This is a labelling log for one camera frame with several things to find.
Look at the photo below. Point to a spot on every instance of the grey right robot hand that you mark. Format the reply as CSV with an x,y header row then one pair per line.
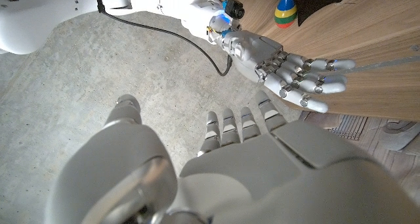
x,y
259,56

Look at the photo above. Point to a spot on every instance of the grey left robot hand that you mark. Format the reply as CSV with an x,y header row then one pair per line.
x,y
269,184

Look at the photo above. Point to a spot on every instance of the black paisley bandana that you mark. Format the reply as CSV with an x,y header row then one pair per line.
x,y
315,0

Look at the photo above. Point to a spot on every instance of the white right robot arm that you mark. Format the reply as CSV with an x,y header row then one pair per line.
x,y
49,13

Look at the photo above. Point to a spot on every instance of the wooden stick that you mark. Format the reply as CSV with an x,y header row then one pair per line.
x,y
286,13

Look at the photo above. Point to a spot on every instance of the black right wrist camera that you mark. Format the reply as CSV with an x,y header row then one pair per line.
x,y
234,8

